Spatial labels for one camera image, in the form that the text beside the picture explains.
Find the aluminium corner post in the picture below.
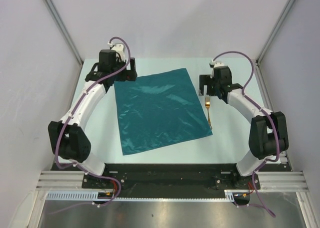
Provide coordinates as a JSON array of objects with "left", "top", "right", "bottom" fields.
[
  {"left": 36, "top": 0, "right": 85, "bottom": 65},
  {"left": 257, "top": 0, "right": 305, "bottom": 64}
]

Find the purple cable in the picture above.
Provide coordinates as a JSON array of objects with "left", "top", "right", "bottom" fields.
[
  {"left": 54, "top": 36, "right": 132, "bottom": 209},
  {"left": 212, "top": 50, "right": 278, "bottom": 218}
]

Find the right aluminium corner post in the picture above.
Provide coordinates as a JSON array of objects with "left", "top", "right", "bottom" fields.
[{"left": 257, "top": 0, "right": 305, "bottom": 64}]

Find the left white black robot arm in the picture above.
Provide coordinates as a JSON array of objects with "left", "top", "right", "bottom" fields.
[{"left": 48, "top": 43, "right": 137, "bottom": 188}]

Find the teal cloth napkin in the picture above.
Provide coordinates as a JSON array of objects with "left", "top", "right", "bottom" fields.
[{"left": 114, "top": 68, "right": 213, "bottom": 155}]

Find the left aluminium corner post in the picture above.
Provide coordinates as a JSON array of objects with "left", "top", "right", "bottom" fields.
[{"left": 36, "top": 0, "right": 85, "bottom": 65}]

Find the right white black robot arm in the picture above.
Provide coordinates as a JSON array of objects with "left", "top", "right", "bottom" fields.
[{"left": 199, "top": 63, "right": 289, "bottom": 189}]

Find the white slotted cable duct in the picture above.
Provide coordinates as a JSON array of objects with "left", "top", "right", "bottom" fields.
[{"left": 46, "top": 191, "right": 250, "bottom": 203}]

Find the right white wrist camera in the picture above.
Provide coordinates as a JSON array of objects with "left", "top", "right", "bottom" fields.
[{"left": 209, "top": 59, "right": 225, "bottom": 69}]

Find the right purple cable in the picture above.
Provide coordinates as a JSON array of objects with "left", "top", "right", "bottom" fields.
[{"left": 212, "top": 50, "right": 278, "bottom": 218}]

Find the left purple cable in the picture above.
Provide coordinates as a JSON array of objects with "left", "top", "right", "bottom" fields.
[{"left": 54, "top": 36, "right": 132, "bottom": 209}]

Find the gold ornate fork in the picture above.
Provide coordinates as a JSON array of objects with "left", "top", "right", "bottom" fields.
[{"left": 204, "top": 96, "right": 213, "bottom": 129}]

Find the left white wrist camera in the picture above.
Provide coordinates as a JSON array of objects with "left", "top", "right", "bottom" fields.
[{"left": 108, "top": 41, "right": 126, "bottom": 62}]

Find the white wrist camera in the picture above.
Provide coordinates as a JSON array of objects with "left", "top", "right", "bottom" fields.
[
  {"left": 108, "top": 41, "right": 126, "bottom": 62},
  {"left": 209, "top": 59, "right": 225, "bottom": 69}
]

